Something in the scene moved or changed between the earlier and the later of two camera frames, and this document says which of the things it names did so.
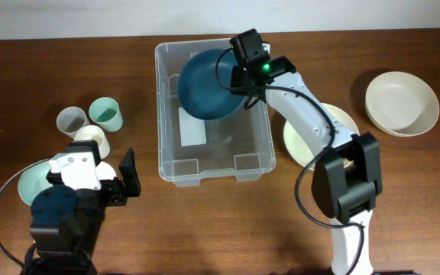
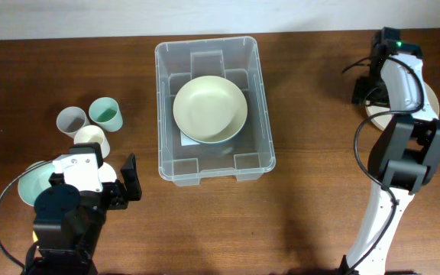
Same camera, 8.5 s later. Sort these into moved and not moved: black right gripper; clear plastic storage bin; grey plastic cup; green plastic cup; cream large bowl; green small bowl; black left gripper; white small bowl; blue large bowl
Moved: black right gripper; blue large bowl; cream large bowl
Not moved: green small bowl; clear plastic storage bin; green plastic cup; white small bowl; grey plastic cup; black left gripper
